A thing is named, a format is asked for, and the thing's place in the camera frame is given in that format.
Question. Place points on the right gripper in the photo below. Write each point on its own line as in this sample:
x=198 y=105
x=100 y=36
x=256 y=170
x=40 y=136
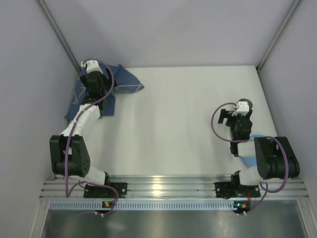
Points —
x=230 y=118

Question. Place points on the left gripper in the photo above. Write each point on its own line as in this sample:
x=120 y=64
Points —
x=93 y=75

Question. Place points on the blue cloth placemat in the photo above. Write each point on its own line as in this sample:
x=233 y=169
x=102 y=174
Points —
x=124 y=82

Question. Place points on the beige cup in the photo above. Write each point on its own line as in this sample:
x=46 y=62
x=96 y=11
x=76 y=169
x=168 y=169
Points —
x=250 y=104

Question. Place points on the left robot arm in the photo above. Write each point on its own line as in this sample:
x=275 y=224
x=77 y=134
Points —
x=68 y=150

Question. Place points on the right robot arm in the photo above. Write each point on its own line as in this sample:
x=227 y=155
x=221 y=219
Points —
x=273 y=157

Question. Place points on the blue plastic plate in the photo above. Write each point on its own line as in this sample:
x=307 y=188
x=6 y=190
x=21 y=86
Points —
x=251 y=161

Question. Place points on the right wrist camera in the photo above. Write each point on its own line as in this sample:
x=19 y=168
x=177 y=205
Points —
x=242 y=108

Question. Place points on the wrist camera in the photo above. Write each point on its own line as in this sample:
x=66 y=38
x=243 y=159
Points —
x=91 y=65
x=242 y=108

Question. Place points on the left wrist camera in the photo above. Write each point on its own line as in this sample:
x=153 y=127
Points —
x=91 y=65

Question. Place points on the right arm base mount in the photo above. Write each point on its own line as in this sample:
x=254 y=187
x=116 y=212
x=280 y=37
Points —
x=228 y=190

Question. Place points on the left frame post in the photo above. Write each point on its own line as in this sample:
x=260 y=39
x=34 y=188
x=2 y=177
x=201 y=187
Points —
x=58 y=33

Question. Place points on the frame post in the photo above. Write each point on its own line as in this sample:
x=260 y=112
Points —
x=279 y=33
x=58 y=33

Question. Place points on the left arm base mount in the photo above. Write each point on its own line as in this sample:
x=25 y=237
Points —
x=92 y=191

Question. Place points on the aluminium rail beam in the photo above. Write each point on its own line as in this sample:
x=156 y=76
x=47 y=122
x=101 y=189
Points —
x=174 y=187

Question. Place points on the perforated cable duct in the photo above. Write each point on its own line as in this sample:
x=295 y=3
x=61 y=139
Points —
x=147 y=205

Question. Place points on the right frame post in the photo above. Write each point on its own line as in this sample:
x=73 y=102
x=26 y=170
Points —
x=279 y=33

